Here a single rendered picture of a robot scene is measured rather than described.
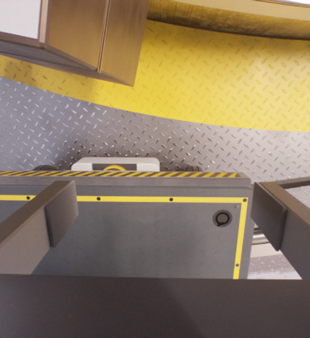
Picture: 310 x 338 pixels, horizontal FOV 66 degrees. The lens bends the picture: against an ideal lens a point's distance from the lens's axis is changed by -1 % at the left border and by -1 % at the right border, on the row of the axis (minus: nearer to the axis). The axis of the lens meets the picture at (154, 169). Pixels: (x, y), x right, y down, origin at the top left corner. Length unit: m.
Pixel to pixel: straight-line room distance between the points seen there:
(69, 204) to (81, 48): 0.10
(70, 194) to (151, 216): 0.40
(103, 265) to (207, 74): 0.63
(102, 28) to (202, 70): 0.62
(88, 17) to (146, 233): 0.47
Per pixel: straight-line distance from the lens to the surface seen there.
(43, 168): 0.82
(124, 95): 0.82
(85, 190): 0.55
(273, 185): 0.17
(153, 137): 0.82
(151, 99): 0.81
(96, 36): 0.21
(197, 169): 0.73
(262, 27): 0.81
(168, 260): 0.61
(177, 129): 0.81
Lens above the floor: 0.81
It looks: 74 degrees down
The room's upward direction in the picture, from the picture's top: 174 degrees counter-clockwise
